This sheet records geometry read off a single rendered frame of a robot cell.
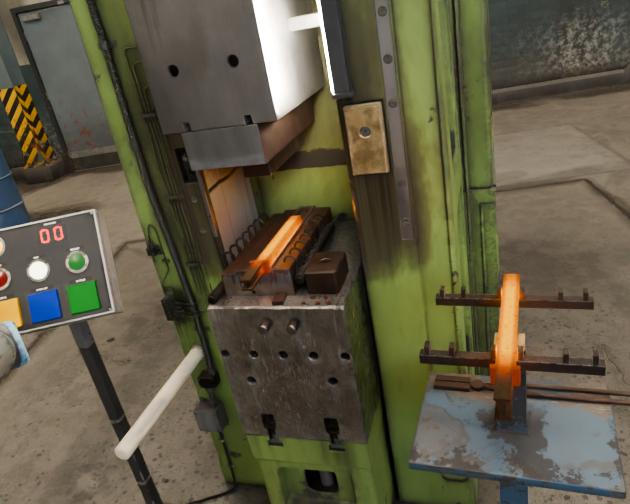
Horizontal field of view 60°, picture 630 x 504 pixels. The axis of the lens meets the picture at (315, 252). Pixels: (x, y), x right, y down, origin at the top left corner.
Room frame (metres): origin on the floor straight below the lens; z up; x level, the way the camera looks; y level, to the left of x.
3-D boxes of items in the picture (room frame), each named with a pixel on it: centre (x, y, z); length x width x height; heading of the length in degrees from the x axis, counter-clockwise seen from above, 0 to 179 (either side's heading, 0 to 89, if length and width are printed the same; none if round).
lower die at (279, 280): (1.48, 0.09, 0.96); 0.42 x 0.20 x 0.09; 159
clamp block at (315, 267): (1.28, -0.02, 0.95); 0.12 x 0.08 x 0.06; 159
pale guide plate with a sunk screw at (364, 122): (1.30, -0.17, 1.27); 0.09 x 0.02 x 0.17; 69
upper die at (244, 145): (1.48, 0.09, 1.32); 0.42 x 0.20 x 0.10; 159
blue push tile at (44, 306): (1.28, 0.71, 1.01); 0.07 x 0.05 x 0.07; 94
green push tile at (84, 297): (1.29, 0.61, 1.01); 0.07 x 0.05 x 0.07; 94
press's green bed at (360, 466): (1.47, 0.04, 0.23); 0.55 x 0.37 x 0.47; 159
